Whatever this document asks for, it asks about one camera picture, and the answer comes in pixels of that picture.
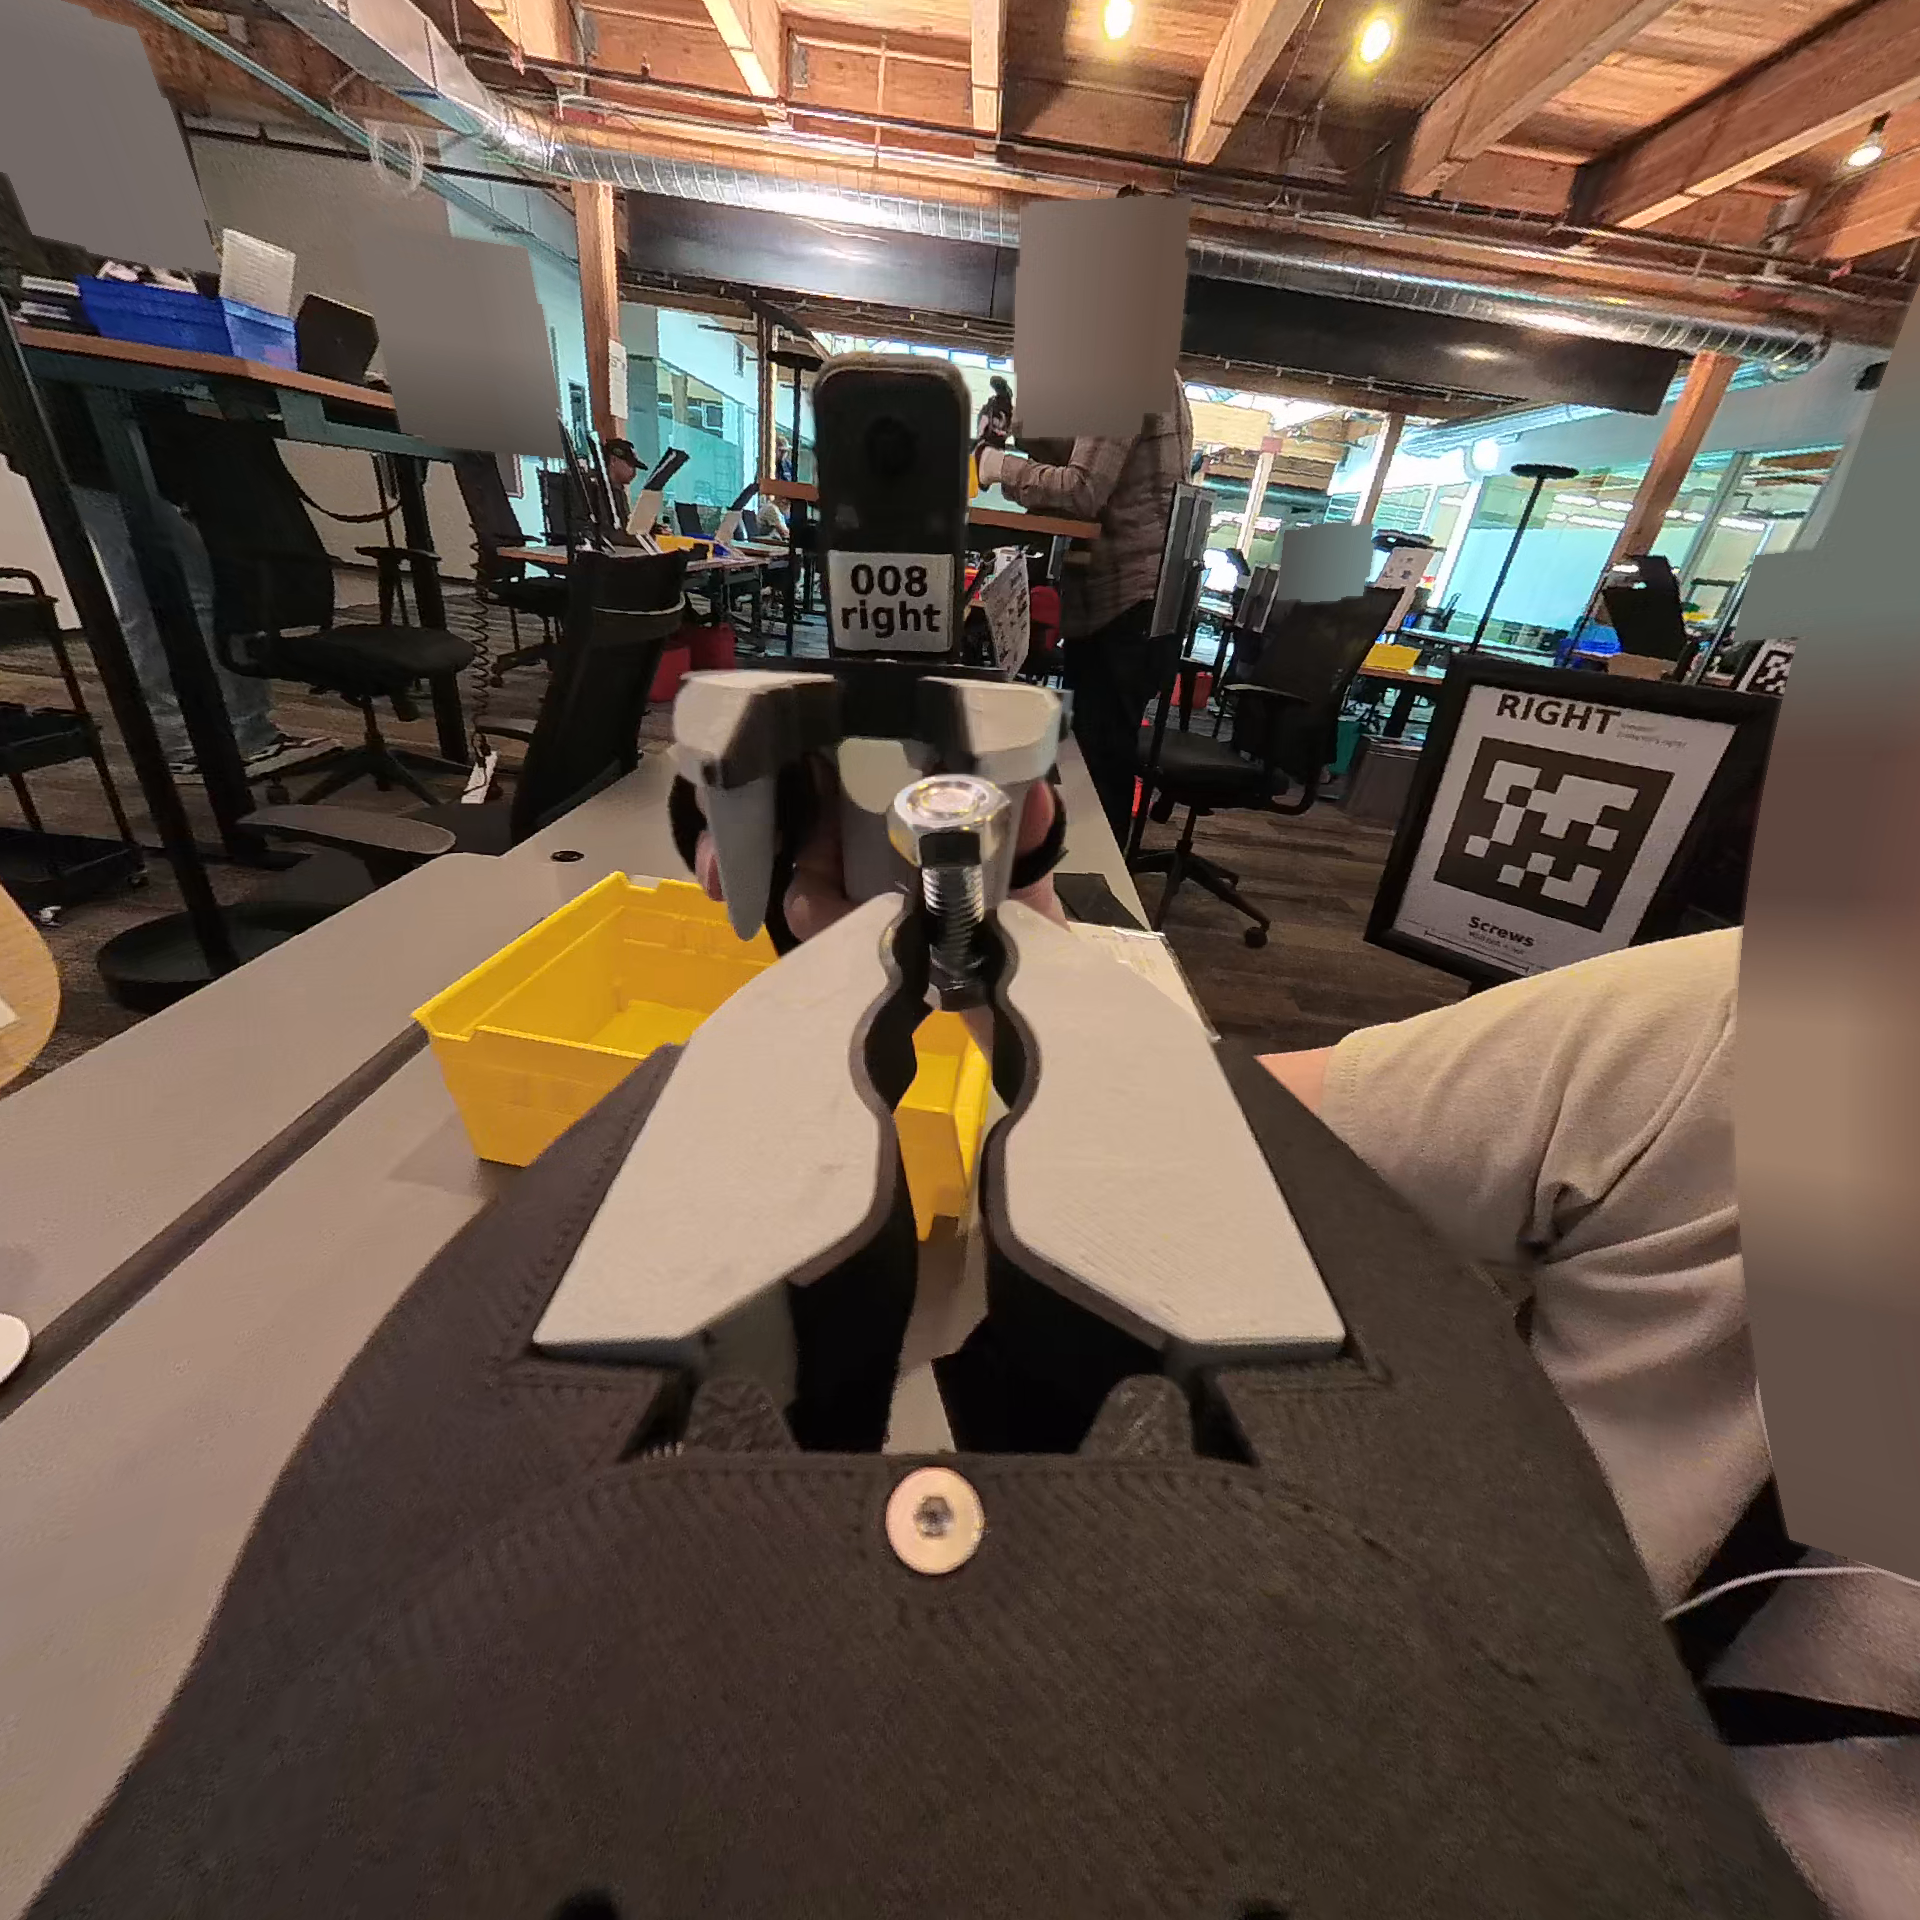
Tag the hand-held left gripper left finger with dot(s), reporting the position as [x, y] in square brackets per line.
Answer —
[734, 1170]

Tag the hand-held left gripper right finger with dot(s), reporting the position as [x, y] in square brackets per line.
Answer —
[1141, 1170]

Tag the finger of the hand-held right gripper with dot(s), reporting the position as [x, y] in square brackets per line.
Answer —
[1005, 728]
[727, 810]

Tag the silver hex bolt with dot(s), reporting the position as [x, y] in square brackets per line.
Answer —
[954, 914]

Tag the yellow plastic bin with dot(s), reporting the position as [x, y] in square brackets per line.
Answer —
[557, 1050]

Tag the silver hex nut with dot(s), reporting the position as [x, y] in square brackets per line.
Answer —
[961, 988]

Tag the person's right forearm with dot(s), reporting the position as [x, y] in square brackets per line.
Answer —
[1300, 1073]

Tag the person's right hand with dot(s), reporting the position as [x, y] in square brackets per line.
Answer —
[809, 868]

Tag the black office chair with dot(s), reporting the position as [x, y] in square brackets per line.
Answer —
[359, 652]
[1306, 674]
[601, 674]

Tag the clear plastic bag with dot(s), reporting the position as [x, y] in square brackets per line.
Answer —
[1141, 974]

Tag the small black pad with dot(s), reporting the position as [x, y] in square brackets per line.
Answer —
[1103, 901]

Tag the person's beige shirt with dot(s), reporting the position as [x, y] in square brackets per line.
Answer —
[1590, 1170]

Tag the framed checkered marker sign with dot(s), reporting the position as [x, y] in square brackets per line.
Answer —
[1554, 818]

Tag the black floor lamp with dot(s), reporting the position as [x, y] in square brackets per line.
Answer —
[1541, 474]

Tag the light blue storage crate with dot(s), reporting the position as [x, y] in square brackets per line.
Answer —
[260, 331]

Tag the white cardboard box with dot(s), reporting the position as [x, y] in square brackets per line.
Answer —
[260, 270]

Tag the tall wooden standing desk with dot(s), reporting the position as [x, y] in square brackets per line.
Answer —
[150, 358]

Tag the dark blue storage crate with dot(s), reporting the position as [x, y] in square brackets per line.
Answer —
[150, 318]

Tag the round silver air duct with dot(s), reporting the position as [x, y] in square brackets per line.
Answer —
[841, 172]

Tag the rectangular metal duct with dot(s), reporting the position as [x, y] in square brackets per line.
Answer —
[406, 60]

